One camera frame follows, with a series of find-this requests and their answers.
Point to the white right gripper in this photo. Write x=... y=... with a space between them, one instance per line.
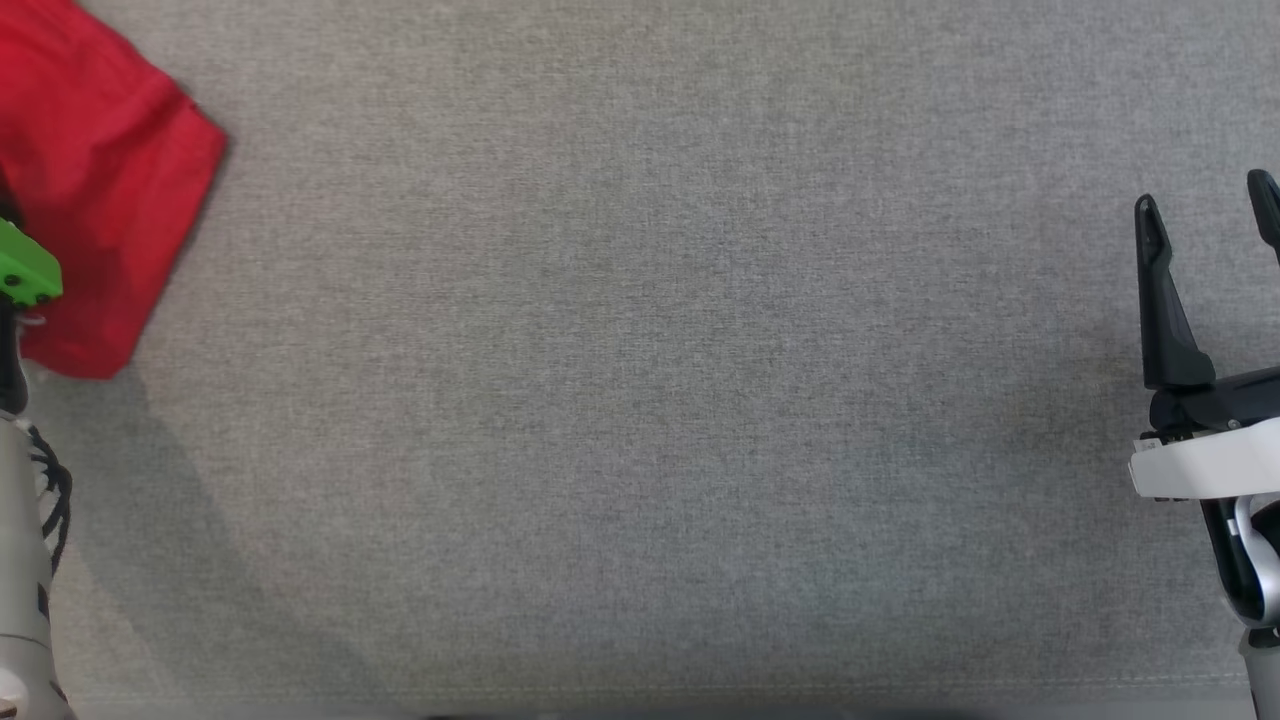
x=1220 y=460

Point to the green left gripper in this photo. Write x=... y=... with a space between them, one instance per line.
x=25 y=270

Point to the red shirt with black-white print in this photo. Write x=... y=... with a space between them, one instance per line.
x=100 y=150

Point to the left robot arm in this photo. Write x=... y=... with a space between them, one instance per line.
x=15 y=560

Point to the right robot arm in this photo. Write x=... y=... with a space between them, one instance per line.
x=1262 y=560

